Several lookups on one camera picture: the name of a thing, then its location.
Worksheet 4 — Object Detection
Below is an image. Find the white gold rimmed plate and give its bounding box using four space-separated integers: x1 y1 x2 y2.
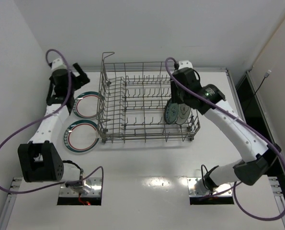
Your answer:
175 103 191 125

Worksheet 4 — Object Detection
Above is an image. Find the blue floral green plate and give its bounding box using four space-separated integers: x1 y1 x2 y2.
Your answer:
164 98 180 125

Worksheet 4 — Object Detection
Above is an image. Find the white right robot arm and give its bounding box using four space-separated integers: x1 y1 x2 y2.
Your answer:
171 64 281 195

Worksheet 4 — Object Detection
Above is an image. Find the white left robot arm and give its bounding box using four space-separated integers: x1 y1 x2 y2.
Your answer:
18 59 90 186

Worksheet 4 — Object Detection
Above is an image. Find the far teal red rimmed plate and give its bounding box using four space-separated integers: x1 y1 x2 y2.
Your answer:
72 91 102 119

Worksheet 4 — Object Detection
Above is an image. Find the teal red rimmed plate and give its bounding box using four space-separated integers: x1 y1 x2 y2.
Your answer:
62 119 100 154
72 91 102 119

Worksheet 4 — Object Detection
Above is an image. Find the near teal red rimmed plate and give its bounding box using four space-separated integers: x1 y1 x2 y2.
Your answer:
62 119 100 154

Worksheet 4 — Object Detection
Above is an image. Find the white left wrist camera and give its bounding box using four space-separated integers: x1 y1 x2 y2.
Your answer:
49 57 67 71

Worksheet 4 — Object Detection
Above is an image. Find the grey wire dish rack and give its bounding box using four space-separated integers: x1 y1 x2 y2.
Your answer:
97 52 200 143

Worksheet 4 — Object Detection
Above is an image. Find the hanging black usb cable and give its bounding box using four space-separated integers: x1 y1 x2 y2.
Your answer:
241 69 272 115

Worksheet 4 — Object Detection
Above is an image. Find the aluminium table frame rail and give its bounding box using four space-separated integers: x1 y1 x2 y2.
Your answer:
0 67 285 230

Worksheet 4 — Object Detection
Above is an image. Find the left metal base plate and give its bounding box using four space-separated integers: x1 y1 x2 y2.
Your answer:
59 177 102 198

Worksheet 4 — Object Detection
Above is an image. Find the metal base plate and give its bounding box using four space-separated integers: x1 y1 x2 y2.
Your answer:
59 177 102 198
187 177 232 198

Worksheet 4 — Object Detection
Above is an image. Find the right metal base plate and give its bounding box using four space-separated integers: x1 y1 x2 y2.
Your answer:
187 177 232 198

